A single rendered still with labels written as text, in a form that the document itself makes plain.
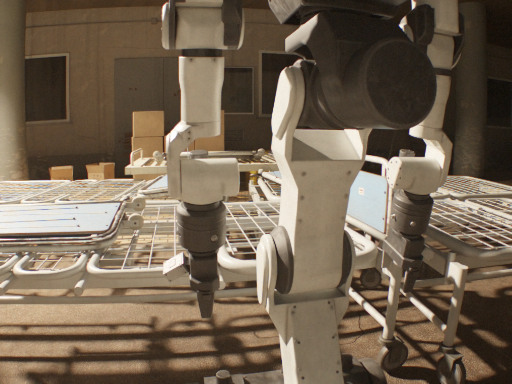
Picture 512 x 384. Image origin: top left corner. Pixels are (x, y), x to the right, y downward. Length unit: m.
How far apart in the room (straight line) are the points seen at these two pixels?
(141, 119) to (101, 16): 3.43
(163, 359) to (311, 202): 1.04
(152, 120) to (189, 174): 4.20
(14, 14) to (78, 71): 2.20
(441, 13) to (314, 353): 0.70
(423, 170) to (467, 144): 6.41
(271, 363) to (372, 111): 1.20
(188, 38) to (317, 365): 0.66
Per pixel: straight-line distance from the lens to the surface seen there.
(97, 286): 1.23
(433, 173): 0.78
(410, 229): 0.80
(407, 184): 0.75
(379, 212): 1.33
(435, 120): 0.75
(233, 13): 0.59
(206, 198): 0.62
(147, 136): 4.80
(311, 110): 0.58
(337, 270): 0.75
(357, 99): 0.45
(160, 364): 1.51
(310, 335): 0.79
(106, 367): 1.54
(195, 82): 0.58
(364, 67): 0.44
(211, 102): 0.59
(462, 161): 7.21
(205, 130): 0.59
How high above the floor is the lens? 0.88
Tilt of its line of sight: 10 degrees down
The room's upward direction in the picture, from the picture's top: straight up
